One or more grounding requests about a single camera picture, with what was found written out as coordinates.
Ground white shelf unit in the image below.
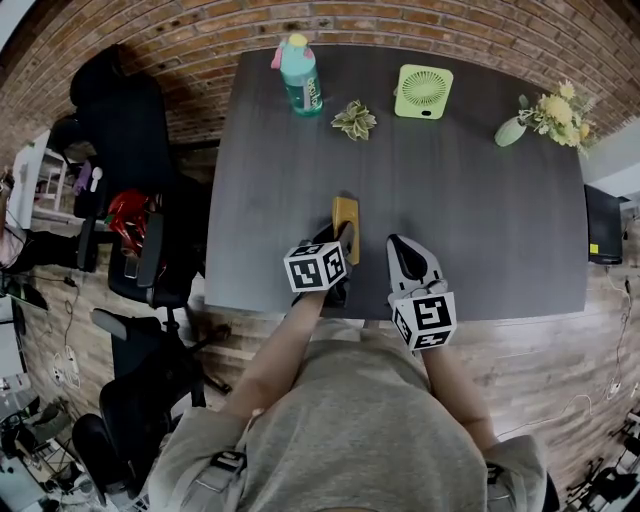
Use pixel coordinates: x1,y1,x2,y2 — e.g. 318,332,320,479
8,128,72,227

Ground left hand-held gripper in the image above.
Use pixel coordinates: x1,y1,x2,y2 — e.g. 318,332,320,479
282,221,357,309

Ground small potted succulent plant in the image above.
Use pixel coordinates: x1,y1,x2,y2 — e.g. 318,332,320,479
330,99,378,143

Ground yellow calculator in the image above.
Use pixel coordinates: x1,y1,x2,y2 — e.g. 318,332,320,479
331,195,361,267

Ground red helmet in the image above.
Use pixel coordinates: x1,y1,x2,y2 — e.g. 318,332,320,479
103,188,162,257

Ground black office chair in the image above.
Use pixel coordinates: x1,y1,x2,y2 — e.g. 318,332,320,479
47,43,213,312
71,306,234,503

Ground white floor cable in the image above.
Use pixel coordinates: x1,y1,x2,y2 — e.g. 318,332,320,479
494,379,621,441

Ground green square desk fan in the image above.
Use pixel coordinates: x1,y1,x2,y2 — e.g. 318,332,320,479
393,63,455,121

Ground grey harness strap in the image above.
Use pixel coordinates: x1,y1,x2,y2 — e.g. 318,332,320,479
179,448,248,512
483,461,507,512

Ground white power strip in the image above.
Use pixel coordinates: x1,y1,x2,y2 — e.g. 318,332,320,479
51,344,82,391

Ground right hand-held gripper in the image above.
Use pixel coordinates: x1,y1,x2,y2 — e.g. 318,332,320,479
385,233,459,352

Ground person's left forearm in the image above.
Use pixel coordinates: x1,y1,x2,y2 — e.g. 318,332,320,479
222,288,332,419

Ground black monitor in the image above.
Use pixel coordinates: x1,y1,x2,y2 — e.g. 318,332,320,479
583,183,626,267

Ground dark grey table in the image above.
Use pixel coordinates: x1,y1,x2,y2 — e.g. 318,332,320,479
203,45,590,322

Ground pale green vase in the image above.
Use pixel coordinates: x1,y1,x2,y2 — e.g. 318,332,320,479
493,115,528,149

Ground yellow flower bunch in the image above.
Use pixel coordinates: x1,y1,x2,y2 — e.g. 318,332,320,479
517,79,599,159

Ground teal water bottle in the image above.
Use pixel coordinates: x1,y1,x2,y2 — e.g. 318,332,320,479
270,32,324,119

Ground black floor cable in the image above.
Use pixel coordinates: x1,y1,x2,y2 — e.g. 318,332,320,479
604,267,635,396

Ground person's grey t-shirt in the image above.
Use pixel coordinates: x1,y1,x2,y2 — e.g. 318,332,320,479
144,318,551,512

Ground black tripod stand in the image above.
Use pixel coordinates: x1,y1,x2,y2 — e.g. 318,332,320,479
563,408,640,512

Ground person's right forearm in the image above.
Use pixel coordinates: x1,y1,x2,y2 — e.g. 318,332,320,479
422,342,501,451

